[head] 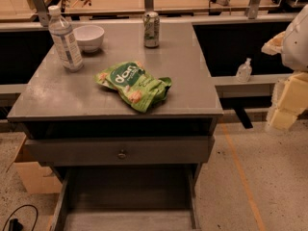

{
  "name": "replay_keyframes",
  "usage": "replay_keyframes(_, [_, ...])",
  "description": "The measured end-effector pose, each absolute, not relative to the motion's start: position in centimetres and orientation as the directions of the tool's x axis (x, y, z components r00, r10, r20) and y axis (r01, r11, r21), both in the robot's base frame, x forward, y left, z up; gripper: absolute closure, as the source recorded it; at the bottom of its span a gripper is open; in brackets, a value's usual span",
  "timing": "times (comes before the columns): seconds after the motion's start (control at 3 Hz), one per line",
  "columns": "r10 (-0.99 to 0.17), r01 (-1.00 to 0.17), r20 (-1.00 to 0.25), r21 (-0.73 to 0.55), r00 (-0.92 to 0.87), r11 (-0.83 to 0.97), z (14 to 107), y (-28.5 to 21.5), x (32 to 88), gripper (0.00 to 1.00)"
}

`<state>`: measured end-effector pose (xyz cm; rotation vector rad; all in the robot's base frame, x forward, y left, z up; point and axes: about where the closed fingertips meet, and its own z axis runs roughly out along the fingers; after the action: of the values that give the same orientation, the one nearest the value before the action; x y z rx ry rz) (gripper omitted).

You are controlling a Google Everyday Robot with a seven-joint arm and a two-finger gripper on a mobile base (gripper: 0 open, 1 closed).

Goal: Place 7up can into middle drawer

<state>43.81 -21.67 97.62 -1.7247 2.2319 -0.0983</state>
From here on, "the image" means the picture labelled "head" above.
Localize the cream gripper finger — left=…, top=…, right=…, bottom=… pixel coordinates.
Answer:
left=267, top=71, right=308, bottom=131
left=261, top=32, right=285, bottom=56

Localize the grey drawer cabinet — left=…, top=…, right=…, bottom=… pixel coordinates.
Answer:
left=9, top=22, right=222, bottom=231

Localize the white ceramic bowl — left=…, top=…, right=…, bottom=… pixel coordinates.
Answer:
left=73, top=25, right=105, bottom=53

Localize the green 7up soda can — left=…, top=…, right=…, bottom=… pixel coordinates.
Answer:
left=143, top=11, right=160, bottom=48

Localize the clear plastic water bottle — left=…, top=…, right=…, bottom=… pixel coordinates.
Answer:
left=48, top=6, right=83, bottom=72

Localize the open grey middle drawer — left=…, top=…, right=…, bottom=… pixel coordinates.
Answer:
left=50, top=165, right=201, bottom=231

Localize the clear hand sanitizer bottle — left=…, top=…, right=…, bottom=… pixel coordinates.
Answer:
left=236, top=58, right=252, bottom=83

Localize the green snack chip bag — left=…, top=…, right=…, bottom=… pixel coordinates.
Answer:
left=94, top=62, right=172, bottom=113

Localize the grey upper drawer with knob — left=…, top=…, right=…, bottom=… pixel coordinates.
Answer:
left=25, top=136, right=215, bottom=167

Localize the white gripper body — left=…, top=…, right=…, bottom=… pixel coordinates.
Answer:
left=281, top=5, right=308, bottom=71

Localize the brown cardboard box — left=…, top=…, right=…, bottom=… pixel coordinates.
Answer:
left=5, top=135, right=64, bottom=195

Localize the grey metal rail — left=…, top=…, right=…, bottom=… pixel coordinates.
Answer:
left=212, top=74, right=289, bottom=98

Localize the black floor cable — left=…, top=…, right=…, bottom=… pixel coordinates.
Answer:
left=1, top=204, right=39, bottom=231

